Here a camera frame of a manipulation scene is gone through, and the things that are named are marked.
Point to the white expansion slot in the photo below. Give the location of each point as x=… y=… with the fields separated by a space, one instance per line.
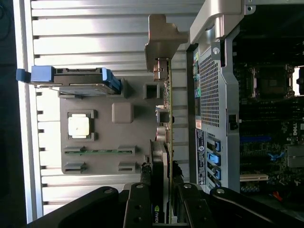
x=254 y=178

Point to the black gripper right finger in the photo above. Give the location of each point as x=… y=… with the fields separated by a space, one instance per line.
x=194 y=209

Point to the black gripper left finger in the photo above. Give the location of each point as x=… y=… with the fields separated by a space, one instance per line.
x=139 y=206

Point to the green motherboard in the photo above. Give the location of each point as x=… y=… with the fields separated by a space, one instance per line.
x=261 y=118

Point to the silver CPU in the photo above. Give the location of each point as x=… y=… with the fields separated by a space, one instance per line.
x=78 y=126

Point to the green RAM stick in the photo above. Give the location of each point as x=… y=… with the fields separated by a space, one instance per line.
x=102 y=151

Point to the metal CPU socket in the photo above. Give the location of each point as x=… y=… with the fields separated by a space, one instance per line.
x=270 y=83

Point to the grey PC case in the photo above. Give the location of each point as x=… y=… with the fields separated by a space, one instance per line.
x=213 y=95

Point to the blue card retention clip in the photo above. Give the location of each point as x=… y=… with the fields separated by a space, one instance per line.
x=218 y=146
x=217 y=173
x=217 y=184
x=213 y=158

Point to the grey chipset heat sink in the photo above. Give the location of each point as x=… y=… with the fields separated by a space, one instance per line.
x=295 y=156

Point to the hard disk with blue carrier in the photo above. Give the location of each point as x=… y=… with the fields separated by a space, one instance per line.
x=78 y=78

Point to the grey plastic parts rack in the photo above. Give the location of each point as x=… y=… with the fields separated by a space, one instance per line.
x=107 y=133

